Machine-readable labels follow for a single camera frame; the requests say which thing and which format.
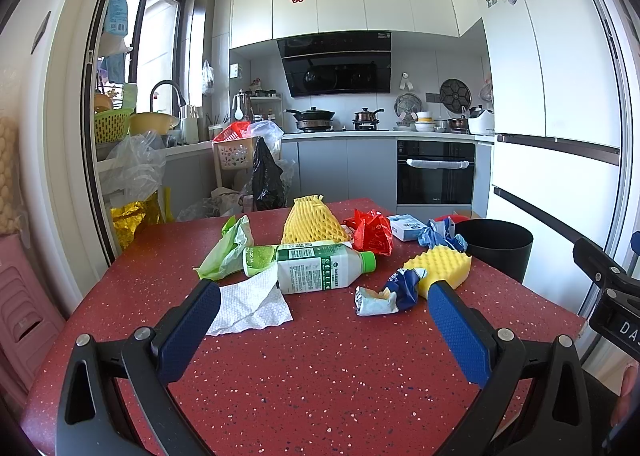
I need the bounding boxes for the white rice cooker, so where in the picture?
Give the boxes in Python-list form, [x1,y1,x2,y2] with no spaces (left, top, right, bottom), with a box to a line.
[468,105,495,136]

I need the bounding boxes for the blue snack wrapper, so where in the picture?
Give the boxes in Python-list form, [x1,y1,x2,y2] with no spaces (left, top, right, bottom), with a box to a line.
[355,268,427,317]

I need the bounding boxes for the green-capped white juice bottle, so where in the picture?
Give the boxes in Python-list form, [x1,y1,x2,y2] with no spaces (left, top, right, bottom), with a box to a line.
[276,242,376,294]

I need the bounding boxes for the white blue carton box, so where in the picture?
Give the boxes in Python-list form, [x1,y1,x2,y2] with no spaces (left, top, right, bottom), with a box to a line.
[388,214,426,242]

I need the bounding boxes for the black trash bin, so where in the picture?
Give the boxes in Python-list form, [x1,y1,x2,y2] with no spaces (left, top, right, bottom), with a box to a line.
[454,219,534,283]

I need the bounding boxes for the pink plastic chair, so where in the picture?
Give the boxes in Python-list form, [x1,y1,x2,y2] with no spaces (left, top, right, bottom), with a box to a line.
[1,234,65,407]

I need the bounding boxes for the blue glove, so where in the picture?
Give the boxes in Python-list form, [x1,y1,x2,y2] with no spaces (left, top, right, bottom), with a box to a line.
[418,216,468,252]

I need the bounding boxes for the gold foil bag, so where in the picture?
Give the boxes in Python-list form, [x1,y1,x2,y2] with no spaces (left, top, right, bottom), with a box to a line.
[111,193,164,250]

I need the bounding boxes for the black plastic bag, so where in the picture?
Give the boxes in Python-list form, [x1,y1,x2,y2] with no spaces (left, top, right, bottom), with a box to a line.
[252,138,286,211]

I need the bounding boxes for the black range hood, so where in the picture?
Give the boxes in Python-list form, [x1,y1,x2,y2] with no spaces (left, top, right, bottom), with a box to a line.
[277,30,392,98]

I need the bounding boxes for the black kitchen faucet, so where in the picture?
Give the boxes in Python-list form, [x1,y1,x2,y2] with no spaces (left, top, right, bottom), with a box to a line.
[149,79,186,116]

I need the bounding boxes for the yellow basin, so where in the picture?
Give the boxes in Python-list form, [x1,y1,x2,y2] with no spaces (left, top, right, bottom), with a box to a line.
[129,112,179,135]

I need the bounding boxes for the white paper towel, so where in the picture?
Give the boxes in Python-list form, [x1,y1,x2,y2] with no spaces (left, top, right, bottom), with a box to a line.
[206,263,293,336]

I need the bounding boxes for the black wok with lid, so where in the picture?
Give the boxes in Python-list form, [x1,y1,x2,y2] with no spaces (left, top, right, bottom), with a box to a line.
[285,107,334,133]

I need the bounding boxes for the yellow foam fruit net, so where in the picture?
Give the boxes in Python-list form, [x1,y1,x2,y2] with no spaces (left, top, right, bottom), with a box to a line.
[281,195,349,244]

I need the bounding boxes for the green plastic basket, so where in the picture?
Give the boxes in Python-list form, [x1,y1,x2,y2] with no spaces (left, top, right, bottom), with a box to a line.
[94,108,134,144]

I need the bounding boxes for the black built-in oven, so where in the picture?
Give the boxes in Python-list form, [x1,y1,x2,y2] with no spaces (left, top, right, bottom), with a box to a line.
[397,141,475,206]

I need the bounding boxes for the yellow sponge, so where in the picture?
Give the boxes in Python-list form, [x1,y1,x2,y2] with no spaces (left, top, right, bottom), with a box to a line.
[402,245,472,299]

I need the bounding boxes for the light green drink bottle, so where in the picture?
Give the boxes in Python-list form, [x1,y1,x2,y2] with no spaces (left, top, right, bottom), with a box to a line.
[243,245,278,277]

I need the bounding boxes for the white refrigerator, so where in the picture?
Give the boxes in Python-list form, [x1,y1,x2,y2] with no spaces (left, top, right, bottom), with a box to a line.
[478,0,631,312]

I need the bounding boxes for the green plastic wrapper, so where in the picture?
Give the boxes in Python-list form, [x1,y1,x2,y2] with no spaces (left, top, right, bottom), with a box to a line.
[194,216,254,280]

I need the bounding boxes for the red plastic bag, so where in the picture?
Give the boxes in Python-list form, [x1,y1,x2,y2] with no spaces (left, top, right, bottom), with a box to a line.
[343,209,394,257]

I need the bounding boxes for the beige perforated storage basket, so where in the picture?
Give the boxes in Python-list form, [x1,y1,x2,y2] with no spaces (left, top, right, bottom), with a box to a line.
[212,138,255,187]

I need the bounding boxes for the person's right hand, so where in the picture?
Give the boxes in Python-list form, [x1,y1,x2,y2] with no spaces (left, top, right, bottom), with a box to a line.
[610,362,639,428]

